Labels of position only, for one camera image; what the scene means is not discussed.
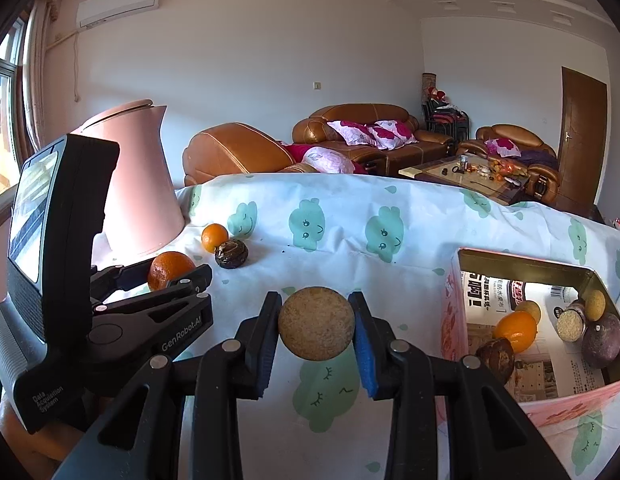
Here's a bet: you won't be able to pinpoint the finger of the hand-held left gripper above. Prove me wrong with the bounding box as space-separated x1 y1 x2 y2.
91 261 157 305
92 264 213 358

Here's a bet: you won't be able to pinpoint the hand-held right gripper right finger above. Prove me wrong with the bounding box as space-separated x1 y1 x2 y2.
347 291 571 480

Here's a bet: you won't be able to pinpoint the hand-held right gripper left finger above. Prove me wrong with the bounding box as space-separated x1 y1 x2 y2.
52 291 283 480

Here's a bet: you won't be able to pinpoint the dark brown round fruit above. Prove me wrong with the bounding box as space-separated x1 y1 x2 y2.
476 338 516 378
214 240 249 270

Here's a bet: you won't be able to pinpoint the yellow-green citrus fruit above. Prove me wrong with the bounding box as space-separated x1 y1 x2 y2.
515 300 542 325

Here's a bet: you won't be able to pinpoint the pink tin box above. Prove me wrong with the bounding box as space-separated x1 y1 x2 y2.
440 247 620 431

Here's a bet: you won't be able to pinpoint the small yellow round fruit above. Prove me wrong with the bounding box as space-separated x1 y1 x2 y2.
584 289 607 322

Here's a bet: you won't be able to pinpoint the purple passion fruit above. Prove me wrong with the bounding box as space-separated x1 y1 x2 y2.
581 313 620 370

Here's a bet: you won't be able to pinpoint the small orange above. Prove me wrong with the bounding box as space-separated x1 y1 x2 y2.
201 223 230 254

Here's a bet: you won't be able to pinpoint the pink kettle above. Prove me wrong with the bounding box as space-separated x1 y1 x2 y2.
70 99 187 261

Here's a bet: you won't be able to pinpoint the cloud-print tablecloth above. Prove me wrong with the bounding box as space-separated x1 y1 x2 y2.
0 172 620 480

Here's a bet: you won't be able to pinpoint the beige curtain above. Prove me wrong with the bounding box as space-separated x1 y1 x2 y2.
22 0 60 151

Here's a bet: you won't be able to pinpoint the brown leather armchair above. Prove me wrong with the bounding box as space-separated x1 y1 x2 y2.
456 124 562 206
182 122 321 187

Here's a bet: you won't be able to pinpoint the printed paper liner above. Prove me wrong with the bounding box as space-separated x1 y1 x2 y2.
462 270 608 403

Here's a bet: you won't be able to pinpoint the pale pink pillow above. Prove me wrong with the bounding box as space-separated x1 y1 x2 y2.
302 146 355 173

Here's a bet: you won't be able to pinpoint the glass-top coffee table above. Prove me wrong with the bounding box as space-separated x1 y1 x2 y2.
398 155 531 206

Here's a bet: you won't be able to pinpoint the white air conditioner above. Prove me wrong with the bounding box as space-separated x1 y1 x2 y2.
76 0 161 28

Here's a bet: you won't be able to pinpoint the pink floral cushion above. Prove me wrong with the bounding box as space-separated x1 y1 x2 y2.
377 119 418 141
326 120 375 147
485 137 522 158
367 125 405 150

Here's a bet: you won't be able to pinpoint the brown leather sofa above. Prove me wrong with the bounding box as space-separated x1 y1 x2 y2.
291 103 455 176

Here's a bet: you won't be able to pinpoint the stacked black chairs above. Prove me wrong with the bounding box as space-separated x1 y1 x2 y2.
422 97 470 141

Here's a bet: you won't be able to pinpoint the purple blanket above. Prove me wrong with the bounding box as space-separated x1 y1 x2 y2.
520 147 560 168

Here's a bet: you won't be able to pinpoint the brown wooden door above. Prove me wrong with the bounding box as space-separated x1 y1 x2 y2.
557 66 608 213

